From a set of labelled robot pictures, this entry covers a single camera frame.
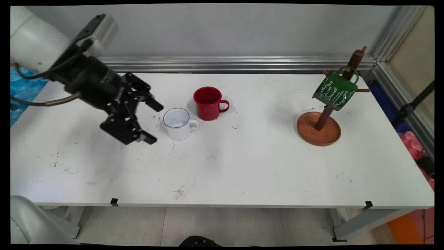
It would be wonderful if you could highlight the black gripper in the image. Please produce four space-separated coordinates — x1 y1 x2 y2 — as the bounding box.
51 51 164 145

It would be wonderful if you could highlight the green enamel mug white lettering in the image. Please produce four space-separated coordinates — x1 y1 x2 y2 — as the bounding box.
312 66 359 111

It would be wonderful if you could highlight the red enamel mug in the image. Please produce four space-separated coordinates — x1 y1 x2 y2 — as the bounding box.
193 86 230 121

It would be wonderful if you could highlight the blue plastic sheet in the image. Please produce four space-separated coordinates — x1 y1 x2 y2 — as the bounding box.
10 65 50 127

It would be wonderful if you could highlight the grey table leg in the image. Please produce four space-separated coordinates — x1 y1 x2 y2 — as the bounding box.
325 208 417 242
37 206 85 239

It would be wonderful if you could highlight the black rounded object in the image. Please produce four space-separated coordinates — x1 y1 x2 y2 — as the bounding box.
178 235 223 247

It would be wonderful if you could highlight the white plastic chair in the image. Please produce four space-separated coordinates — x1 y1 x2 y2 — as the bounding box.
10 195 47 245

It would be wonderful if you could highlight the wooden mug tree stand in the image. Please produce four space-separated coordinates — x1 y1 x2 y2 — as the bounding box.
297 46 372 147

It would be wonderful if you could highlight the black tripod stand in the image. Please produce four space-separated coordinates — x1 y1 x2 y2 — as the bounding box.
391 80 435 130

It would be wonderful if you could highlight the beige board panel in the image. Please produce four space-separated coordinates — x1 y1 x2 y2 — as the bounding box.
388 6 435 117

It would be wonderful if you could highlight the orange foam block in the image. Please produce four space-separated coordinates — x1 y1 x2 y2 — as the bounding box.
387 208 435 244

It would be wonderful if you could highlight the small black device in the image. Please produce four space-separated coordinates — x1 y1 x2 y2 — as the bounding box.
417 156 435 180

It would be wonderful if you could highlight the black cable with brass sleeve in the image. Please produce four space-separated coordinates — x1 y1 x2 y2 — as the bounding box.
10 92 84 107

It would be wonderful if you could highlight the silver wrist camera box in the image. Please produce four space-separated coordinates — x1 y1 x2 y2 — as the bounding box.
71 13 119 58

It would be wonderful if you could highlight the thin black cable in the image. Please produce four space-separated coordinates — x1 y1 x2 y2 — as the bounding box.
14 38 94 81

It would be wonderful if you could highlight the long aluminium frame rail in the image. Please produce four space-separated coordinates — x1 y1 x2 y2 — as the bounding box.
95 56 378 74

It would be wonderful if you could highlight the aluminium side frame rail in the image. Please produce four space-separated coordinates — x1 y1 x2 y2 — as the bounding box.
372 61 435 160

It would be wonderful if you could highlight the aluminium frame post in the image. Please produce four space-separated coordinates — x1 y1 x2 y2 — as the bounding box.
373 5 428 64

